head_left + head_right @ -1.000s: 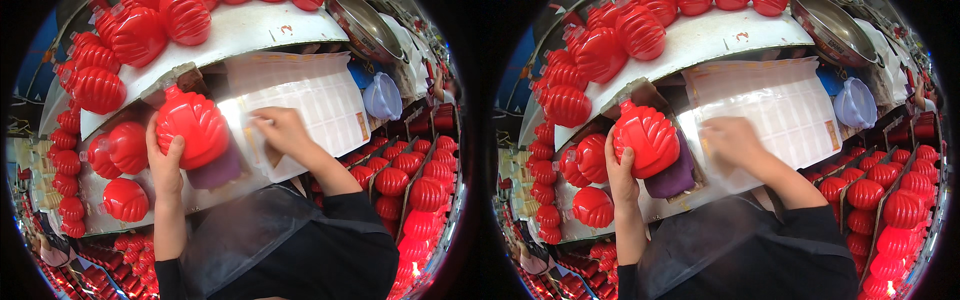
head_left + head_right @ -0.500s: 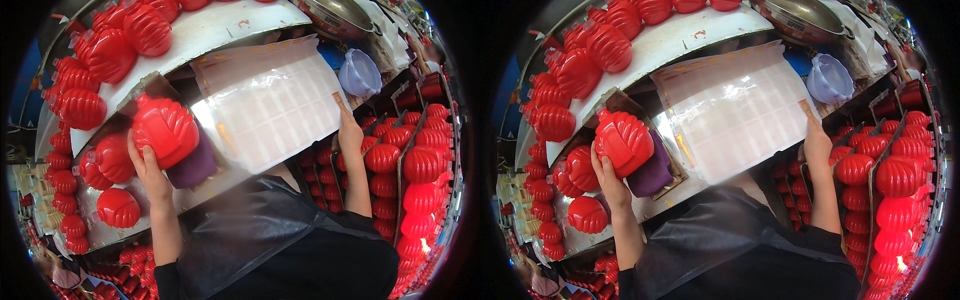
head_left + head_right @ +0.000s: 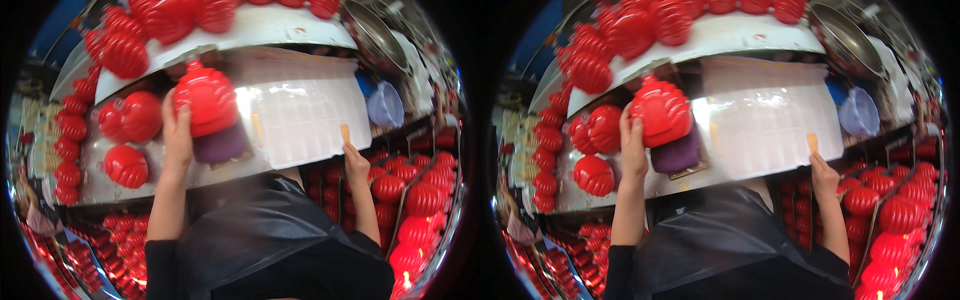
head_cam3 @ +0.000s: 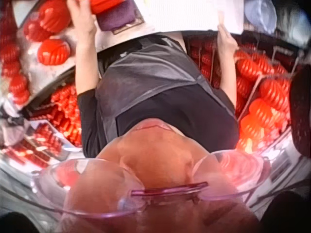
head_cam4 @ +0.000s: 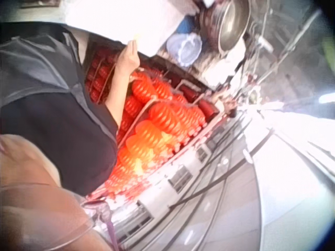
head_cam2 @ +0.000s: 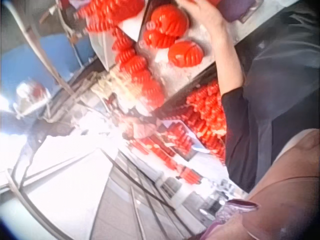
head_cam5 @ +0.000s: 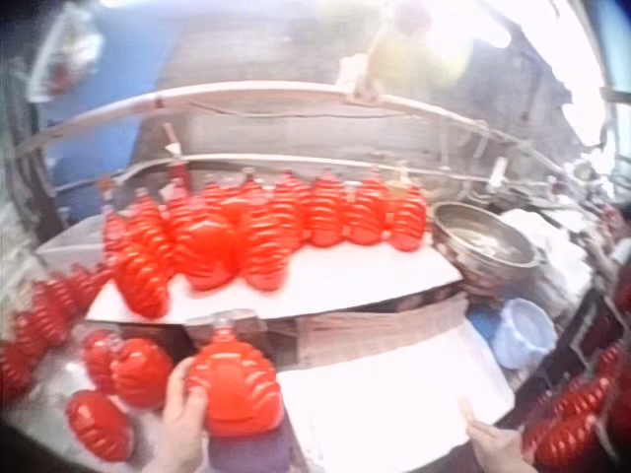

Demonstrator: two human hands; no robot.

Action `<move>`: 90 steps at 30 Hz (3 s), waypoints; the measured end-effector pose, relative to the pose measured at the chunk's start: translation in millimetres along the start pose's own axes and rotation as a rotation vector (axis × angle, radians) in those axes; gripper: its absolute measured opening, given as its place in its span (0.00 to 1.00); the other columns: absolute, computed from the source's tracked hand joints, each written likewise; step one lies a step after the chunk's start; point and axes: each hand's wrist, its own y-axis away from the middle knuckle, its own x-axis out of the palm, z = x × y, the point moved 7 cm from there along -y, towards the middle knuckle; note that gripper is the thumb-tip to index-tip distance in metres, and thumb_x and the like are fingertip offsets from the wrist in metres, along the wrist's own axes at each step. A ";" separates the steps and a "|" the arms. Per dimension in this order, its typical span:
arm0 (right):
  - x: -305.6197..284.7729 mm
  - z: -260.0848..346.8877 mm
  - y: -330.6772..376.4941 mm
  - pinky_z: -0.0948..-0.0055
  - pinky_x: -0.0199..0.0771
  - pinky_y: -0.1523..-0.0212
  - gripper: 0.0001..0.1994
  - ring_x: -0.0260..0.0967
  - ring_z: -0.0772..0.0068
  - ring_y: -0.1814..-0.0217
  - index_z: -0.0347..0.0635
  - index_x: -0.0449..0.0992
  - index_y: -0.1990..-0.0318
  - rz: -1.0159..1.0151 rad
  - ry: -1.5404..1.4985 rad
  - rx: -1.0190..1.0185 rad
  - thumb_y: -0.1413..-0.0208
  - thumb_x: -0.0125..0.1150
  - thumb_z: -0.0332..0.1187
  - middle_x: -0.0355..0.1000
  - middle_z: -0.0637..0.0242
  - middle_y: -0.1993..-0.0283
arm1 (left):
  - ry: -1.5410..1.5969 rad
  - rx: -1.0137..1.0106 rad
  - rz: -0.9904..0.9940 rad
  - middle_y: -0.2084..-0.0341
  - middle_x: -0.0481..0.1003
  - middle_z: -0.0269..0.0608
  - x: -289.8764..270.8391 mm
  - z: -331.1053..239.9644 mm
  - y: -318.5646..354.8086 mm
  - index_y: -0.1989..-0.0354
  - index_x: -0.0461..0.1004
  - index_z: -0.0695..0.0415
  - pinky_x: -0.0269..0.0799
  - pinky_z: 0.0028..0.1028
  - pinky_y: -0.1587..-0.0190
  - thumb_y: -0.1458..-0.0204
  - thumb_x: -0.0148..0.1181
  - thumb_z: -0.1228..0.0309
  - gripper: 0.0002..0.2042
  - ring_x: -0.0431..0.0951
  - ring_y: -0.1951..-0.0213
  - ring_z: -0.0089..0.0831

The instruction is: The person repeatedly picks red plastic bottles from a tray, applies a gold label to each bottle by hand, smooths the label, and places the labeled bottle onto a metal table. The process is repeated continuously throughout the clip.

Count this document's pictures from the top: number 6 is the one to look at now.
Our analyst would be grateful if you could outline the person's left hand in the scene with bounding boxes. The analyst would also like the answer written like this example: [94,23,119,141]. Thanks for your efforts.
[175,0,228,32]

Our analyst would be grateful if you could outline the large red ribbed dome shell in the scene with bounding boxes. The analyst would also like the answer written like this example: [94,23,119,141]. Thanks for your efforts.
[149,3,190,35]

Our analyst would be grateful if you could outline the small red ribbed dome shell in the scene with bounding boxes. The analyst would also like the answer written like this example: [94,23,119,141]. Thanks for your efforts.
[142,28,180,50]

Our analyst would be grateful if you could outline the purple container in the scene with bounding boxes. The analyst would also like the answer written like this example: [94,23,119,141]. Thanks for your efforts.
[221,0,264,24]

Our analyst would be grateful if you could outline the white sheet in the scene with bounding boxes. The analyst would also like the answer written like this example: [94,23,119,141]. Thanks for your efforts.
[116,9,149,43]

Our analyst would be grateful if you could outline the heap of red ribbed shells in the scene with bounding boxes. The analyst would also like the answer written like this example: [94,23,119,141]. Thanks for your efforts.
[74,0,146,34]

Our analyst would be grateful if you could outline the row of red ribbed shells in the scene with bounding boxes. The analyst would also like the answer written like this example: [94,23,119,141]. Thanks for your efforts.
[111,26,166,109]

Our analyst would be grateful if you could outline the pile of red ribbed parts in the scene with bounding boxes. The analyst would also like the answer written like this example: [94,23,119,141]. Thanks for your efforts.
[186,79,228,165]

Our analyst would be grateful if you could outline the stacks of red parts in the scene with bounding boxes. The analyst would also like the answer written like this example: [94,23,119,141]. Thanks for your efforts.
[128,119,204,186]

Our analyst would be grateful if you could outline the blue bin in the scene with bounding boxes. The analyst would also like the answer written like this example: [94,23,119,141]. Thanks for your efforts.
[0,34,97,87]

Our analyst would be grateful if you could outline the grey metal frame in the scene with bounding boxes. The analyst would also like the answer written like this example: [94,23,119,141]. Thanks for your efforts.
[4,0,85,101]

